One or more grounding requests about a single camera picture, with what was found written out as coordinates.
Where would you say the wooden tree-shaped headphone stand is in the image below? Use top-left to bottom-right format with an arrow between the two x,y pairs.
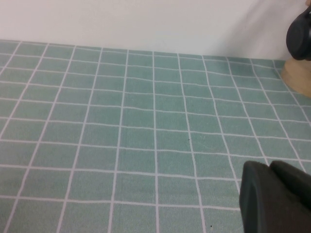
280,57 -> 311,94

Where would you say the black over-ear headphones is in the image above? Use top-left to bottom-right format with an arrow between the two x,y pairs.
286,4 -> 311,61

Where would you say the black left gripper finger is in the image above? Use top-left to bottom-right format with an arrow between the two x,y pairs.
239,160 -> 311,233

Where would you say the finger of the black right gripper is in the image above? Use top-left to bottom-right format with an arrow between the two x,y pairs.
269,160 -> 311,210

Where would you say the green white-grid tablecloth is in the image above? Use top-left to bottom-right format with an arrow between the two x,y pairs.
0,39 -> 311,233

